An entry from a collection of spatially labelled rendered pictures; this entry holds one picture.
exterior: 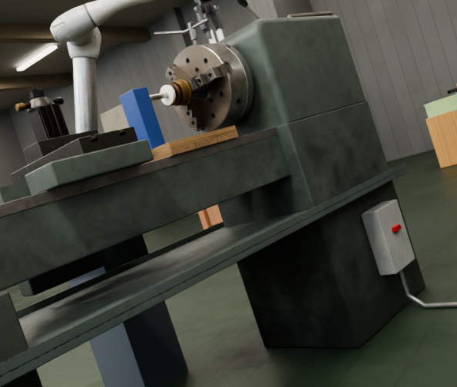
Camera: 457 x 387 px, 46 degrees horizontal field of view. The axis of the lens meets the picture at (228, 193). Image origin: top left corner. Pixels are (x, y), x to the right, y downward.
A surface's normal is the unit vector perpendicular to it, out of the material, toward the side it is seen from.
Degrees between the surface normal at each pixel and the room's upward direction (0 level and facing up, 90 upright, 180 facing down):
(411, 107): 90
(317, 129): 90
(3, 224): 90
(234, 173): 90
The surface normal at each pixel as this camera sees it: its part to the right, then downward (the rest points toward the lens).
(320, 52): 0.68, -0.18
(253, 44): -0.66, 0.26
